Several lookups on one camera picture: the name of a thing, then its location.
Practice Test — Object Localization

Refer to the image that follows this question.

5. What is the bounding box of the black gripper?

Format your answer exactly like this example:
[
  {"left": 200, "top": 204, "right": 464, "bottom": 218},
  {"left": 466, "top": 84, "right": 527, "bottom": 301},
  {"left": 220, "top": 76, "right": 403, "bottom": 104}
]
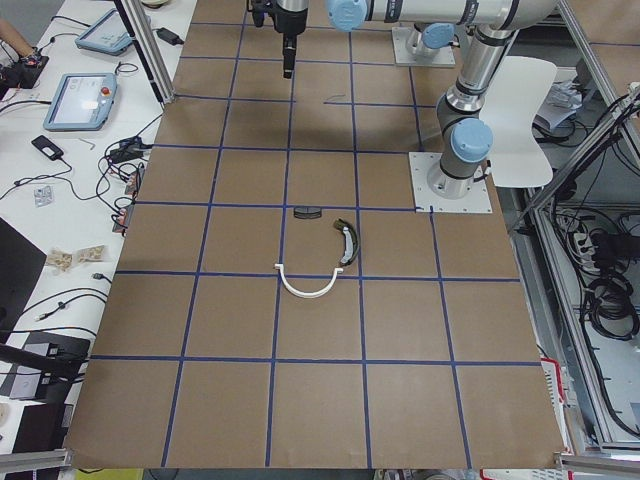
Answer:
[{"left": 247, "top": 0, "right": 308, "bottom": 79}]

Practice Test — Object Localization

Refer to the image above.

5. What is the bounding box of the black power adapter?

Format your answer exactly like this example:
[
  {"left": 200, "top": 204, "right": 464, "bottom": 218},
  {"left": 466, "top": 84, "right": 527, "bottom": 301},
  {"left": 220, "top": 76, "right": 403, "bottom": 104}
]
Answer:
[{"left": 156, "top": 27, "right": 184, "bottom": 46}]

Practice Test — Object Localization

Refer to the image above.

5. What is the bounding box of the black brake pad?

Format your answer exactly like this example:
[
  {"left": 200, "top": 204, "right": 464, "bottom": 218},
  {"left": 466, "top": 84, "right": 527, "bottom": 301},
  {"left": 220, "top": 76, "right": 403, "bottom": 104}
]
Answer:
[{"left": 293, "top": 206, "right": 322, "bottom": 220}]

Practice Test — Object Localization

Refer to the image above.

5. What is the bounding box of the far teach pendant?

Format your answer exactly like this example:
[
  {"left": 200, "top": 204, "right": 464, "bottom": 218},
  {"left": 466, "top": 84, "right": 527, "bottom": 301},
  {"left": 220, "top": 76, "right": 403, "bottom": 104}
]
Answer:
[{"left": 75, "top": 8, "right": 132, "bottom": 56}]

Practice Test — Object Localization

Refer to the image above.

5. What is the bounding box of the teach pendant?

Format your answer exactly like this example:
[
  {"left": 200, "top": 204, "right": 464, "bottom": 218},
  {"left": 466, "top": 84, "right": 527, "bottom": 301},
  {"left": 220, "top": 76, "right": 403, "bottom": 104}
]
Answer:
[
  {"left": 43, "top": 72, "right": 118, "bottom": 132},
  {"left": 75, "top": 8, "right": 132, "bottom": 56}
]

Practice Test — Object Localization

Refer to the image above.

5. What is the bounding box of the olive brake shoe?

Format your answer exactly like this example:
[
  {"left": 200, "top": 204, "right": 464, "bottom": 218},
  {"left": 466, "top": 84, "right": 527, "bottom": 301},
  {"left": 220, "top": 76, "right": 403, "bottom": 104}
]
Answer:
[{"left": 333, "top": 218, "right": 360, "bottom": 267}]

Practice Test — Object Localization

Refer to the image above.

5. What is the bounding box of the near teach pendant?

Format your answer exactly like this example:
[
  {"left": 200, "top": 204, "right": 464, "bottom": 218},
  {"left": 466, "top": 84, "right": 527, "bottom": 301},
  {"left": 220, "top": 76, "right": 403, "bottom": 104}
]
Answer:
[{"left": 43, "top": 72, "right": 118, "bottom": 132}]

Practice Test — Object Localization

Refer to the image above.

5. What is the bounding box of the white chair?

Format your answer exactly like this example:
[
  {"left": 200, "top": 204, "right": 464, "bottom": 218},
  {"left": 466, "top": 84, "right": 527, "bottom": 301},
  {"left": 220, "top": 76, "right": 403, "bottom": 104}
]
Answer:
[{"left": 479, "top": 56, "right": 557, "bottom": 188}]

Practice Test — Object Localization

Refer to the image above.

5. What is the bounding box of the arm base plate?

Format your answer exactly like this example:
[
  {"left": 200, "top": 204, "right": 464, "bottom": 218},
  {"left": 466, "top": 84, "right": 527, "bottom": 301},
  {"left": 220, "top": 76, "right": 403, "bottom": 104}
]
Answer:
[
  {"left": 391, "top": 23, "right": 455, "bottom": 68},
  {"left": 409, "top": 152, "right": 492, "bottom": 214}
]

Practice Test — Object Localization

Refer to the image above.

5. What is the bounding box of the aluminium frame post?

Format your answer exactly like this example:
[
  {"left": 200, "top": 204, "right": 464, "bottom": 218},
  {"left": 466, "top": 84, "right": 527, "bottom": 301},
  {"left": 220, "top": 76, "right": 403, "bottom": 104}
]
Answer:
[{"left": 114, "top": 0, "right": 175, "bottom": 105}]

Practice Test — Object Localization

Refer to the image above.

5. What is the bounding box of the white curved plastic bracket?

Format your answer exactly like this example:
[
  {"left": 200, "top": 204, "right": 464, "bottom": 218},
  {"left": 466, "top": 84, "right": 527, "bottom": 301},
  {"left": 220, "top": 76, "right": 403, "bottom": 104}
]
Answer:
[{"left": 273, "top": 263, "right": 344, "bottom": 300}]

